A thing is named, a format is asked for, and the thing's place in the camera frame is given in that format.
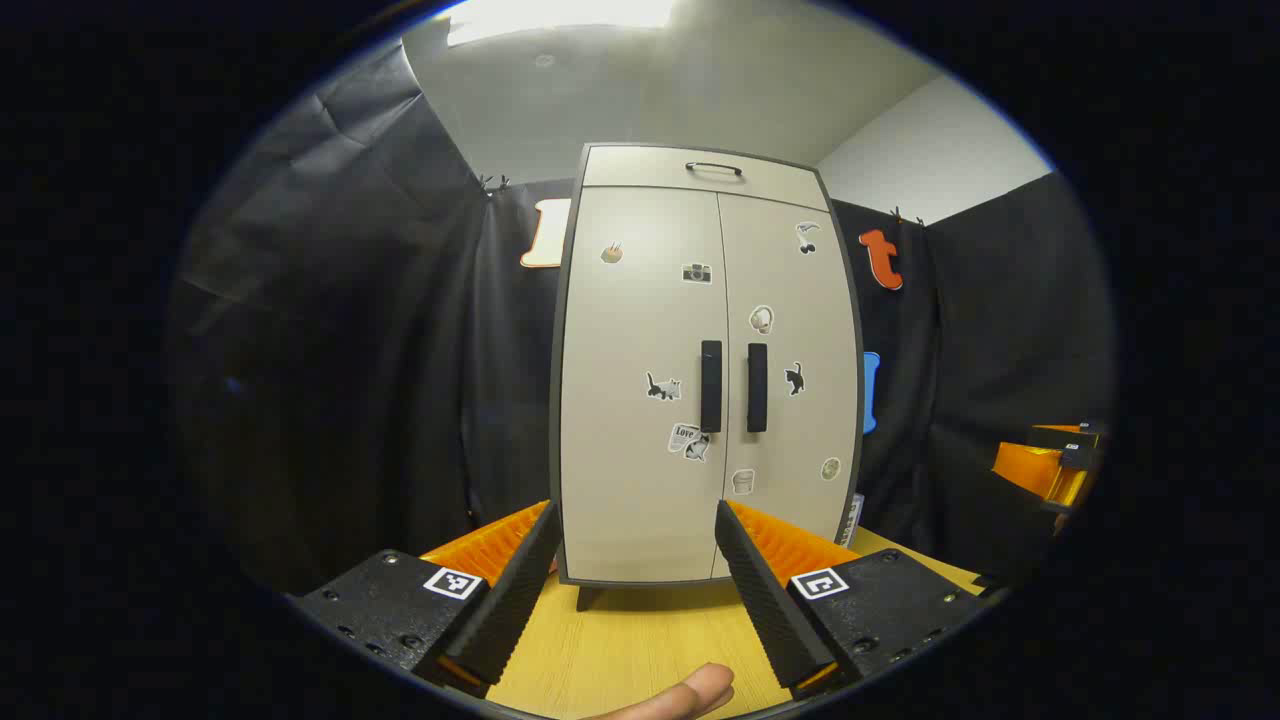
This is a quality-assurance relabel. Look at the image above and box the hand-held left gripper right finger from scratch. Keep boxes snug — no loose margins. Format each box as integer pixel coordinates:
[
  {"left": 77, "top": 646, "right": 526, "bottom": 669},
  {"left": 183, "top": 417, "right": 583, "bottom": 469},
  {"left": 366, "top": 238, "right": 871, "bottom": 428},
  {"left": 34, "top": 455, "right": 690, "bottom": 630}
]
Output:
[{"left": 713, "top": 498, "right": 1001, "bottom": 701}]

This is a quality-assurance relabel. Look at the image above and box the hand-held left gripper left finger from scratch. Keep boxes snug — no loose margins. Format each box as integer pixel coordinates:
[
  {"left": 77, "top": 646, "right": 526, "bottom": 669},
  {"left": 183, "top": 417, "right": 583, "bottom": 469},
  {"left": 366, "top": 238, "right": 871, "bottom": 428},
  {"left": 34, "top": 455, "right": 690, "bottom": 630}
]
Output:
[{"left": 285, "top": 498, "right": 563, "bottom": 701}]

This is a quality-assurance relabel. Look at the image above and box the double-door shoe cabinet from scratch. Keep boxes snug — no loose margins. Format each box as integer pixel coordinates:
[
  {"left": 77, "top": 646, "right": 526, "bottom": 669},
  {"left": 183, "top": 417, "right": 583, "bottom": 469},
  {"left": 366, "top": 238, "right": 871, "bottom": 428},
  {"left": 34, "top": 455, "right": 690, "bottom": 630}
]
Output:
[{"left": 548, "top": 143, "right": 866, "bottom": 613}]

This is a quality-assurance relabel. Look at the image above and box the black door handle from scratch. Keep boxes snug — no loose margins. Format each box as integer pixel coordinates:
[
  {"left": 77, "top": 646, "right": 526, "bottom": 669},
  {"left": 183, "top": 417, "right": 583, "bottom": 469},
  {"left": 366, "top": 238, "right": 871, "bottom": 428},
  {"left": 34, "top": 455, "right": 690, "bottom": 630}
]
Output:
[
  {"left": 747, "top": 343, "right": 769, "bottom": 433},
  {"left": 700, "top": 340, "right": 723, "bottom": 433}
]

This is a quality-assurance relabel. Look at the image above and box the shoe cabinet door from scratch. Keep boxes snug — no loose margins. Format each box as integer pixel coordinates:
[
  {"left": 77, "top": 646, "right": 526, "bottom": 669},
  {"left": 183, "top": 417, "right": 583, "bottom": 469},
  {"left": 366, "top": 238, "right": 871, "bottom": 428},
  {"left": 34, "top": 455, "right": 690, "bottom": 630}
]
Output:
[
  {"left": 718, "top": 193, "right": 863, "bottom": 579},
  {"left": 560, "top": 187, "right": 728, "bottom": 584}
]

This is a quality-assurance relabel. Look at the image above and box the beige cabinet drawer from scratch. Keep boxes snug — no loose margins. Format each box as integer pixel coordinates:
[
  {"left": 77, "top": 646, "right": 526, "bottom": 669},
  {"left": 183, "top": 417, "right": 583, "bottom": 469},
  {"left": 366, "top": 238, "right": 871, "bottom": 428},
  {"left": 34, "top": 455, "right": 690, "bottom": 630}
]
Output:
[{"left": 582, "top": 146, "right": 831, "bottom": 211}]

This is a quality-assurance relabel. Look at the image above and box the black backdrop cloth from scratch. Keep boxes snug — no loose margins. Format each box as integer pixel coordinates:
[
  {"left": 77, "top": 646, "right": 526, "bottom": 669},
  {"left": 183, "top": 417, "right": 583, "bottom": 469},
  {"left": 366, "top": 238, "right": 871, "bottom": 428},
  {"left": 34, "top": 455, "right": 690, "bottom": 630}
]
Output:
[{"left": 170, "top": 40, "right": 1116, "bottom": 601}]

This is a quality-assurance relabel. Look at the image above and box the ceiling light panel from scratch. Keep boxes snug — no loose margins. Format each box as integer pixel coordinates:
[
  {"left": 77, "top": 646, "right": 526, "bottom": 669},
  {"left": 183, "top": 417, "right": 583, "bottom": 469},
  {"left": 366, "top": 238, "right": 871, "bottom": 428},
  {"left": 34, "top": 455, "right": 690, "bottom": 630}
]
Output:
[{"left": 445, "top": 0, "right": 681, "bottom": 46}]

